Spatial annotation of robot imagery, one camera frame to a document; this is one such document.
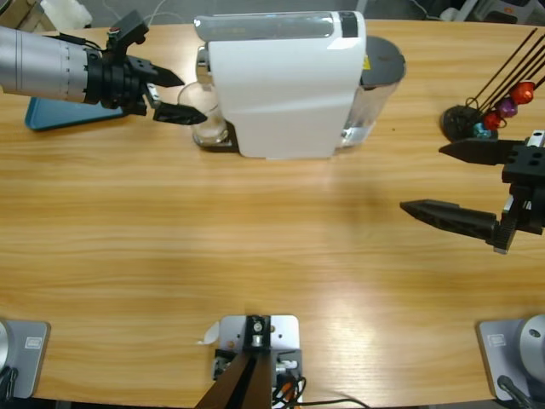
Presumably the black capsule holder with rods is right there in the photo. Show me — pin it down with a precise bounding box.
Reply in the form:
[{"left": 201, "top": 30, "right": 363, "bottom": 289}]
[{"left": 440, "top": 27, "right": 545, "bottom": 142}]

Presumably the brown cardboard box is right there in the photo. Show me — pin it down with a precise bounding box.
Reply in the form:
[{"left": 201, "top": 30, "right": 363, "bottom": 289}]
[{"left": 0, "top": 0, "right": 56, "bottom": 33}]

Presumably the black orange cable bundle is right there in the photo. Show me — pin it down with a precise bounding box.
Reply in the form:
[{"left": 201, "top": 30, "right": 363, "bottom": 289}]
[{"left": 272, "top": 374, "right": 371, "bottom": 409}]

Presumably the purple coffee capsule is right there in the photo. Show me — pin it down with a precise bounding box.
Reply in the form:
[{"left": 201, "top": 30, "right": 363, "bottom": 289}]
[{"left": 496, "top": 97, "right": 519, "bottom": 119}]

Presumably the dark camera post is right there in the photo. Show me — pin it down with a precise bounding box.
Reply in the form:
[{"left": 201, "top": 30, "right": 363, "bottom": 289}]
[{"left": 195, "top": 351, "right": 273, "bottom": 409}]

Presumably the grey plastic stool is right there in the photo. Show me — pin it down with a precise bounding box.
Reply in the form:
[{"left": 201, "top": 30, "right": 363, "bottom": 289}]
[{"left": 453, "top": 0, "right": 545, "bottom": 25}]

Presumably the white floor cable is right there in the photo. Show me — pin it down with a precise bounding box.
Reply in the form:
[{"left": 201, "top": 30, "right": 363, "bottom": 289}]
[{"left": 142, "top": 0, "right": 205, "bottom": 27}]

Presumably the black base cable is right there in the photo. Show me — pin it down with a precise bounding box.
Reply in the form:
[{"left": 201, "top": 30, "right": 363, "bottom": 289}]
[
  {"left": 0, "top": 366, "right": 19, "bottom": 400},
  {"left": 496, "top": 374, "right": 536, "bottom": 409}
]

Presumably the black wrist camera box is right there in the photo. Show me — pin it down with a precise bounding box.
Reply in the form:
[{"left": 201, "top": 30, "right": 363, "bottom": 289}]
[{"left": 107, "top": 10, "right": 151, "bottom": 49}]

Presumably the white camera mounting plate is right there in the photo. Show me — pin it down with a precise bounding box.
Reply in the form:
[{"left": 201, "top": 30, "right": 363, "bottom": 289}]
[{"left": 217, "top": 314, "right": 300, "bottom": 354}]

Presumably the clear water tank grey lid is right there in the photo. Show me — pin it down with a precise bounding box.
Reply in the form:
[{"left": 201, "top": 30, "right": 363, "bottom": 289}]
[{"left": 340, "top": 36, "right": 408, "bottom": 149}]

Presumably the white tape tag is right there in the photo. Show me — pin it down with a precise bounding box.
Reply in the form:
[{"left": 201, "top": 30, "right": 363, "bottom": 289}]
[{"left": 195, "top": 321, "right": 221, "bottom": 346}]

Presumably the clear drinking glass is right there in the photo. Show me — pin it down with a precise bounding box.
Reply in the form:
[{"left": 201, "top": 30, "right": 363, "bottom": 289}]
[{"left": 176, "top": 81, "right": 232, "bottom": 147}]

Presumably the teal plastic tray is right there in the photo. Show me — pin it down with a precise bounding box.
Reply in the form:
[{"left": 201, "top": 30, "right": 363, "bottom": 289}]
[{"left": 24, "top": 96, "right": 125, "bottom": 132}]

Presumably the red coffee capsule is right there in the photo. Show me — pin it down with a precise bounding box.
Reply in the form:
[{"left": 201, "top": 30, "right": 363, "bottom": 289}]
[
  {"left": 510, "top": 81, "right": 536, "bottom": 106},
  {"left": 483, "top": 111, "right": 506, "bottom": 131}
]

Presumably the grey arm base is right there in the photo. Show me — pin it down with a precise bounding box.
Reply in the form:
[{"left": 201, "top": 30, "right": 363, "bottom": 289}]
[
  {"left": 0, "top": 320, "right": 51, "bottom": 400},
  {"left": 475, "top": 314, "right": 545, "bottom": 401}
]

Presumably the white capsule coffee machine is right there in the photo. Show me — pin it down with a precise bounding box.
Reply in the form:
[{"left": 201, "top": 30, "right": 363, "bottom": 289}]
[{"left": 193, "top": 10, "right": 368, "bottom": 162}]

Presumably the white foam block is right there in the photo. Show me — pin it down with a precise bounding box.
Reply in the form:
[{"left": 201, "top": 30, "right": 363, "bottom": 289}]
[{"left": 40, "top": 0, "right": 94, "bottom": 29}]

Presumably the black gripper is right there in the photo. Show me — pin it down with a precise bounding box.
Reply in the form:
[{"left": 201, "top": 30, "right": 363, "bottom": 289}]
[
  {"left": 399, "top": 137, "right": 545, "bottom": 256},
  {"left": 86, "top": 49, "right": 209, "bottom": 128}
]

